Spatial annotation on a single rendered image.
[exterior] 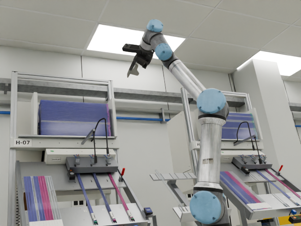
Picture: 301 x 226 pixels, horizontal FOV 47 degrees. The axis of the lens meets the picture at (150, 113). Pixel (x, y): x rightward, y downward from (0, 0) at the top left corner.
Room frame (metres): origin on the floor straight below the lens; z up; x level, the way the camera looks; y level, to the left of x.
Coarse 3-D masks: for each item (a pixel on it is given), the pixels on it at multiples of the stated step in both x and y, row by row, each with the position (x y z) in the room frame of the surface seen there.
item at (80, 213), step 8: (64, 208) 2.01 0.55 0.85; (72, 208) 2.03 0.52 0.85; (80, 208) 2.05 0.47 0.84; (88, 208) 2.07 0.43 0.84; (96, 208) 2.08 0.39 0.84; (104, 208) 2.10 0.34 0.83; (112, 208) 2.12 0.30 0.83; (120, 208) 2.14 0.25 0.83; (128, 208) 2.16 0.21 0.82; (136, 208) 2.18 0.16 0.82; (64, 216) 1.96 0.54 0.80; (72, 216) 1.98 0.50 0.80; (80, 216) 2.00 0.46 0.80; (88, 216) 2.01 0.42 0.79; (96, 216) 2.03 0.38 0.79; (104, 216) 2.05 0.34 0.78; (120, 216) 2.09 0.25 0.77; (128, 216) 2.10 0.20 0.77; (136, 216) 2.12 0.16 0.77; (64, 224) 1.92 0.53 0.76; (72, 224) 1.93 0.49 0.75; (80, 224) 1.95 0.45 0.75; (88, 224) 1.97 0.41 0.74; (96, 224) 1.98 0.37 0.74
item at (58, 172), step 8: (24, 168) 2.20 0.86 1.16; (32, 168) 2.22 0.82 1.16; (40, 168) 2.24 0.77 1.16; (48, 168) 2.26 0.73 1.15; (56, 168) 2.29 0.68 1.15; (64, 168) 2.31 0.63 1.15; (24, 176) 2.14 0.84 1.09; (56, 176) 2.22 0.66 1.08; (64, 176) 2.24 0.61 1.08; (80, 176) 2.29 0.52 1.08; (88, 176) 2.31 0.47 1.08; (96, 176) 2.33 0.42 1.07; (104, 176) 2.36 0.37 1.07; (112, 176) 2.38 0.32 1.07; (120, 176) 2.40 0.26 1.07; (56, 184) 2.16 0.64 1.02; (64, 184) 2.18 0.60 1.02; (72, 184) 2.20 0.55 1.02; (88, 184) 2.24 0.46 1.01; (96, 184) 2.26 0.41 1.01; (104, 184) 2.28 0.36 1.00; (112, 184) 2.30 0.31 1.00; (120, 184) 2.33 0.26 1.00
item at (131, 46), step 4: (128, 44) 1.56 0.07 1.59; (132, 44) 1.56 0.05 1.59; (136, 44) 1.56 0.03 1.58; (124, 48) 1.56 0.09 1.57; (128, 48) 1.55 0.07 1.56; (132, 48) 1.55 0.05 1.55; (136, 48) 1.54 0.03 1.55; (132, 52) 1.57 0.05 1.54; (136, 52) 1.56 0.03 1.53; (140, 52) 1.55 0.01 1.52
